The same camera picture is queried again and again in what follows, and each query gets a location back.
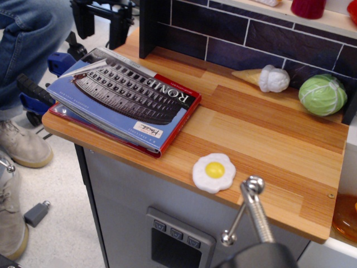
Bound small grey block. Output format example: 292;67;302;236
24;200;51;228

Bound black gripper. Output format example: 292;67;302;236
70;1;136;50

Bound grey cabinet control panel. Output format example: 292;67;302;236
146;207;216;268

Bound blue bar clamp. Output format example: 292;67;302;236
17;51;86;116

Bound beige shoe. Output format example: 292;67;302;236
1;156;28;261
1;120;53;168

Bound metal clamp screw handle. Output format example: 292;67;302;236
221;175;275;247

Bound toy ice cream cone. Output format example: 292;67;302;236
231;65;290;93

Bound beige shoe lower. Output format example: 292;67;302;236
1;156;28;261

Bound orange glass bowl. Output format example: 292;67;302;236
332;194;356;242

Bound red cup on shelf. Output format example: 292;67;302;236
291;0;326;20

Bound person leg in jeans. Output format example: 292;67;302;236
1;1;74;121

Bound black caster wheel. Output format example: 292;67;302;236
66;31;88;60

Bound toy fried egg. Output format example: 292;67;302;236
192;153;236;194

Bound beige shoe upper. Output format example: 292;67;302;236
1;120;53;168

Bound toy green cabbage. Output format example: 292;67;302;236
298;74;348;116

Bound black upright post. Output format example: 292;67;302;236
139;0;171;59

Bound Rome guide book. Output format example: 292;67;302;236
47;47;201;158

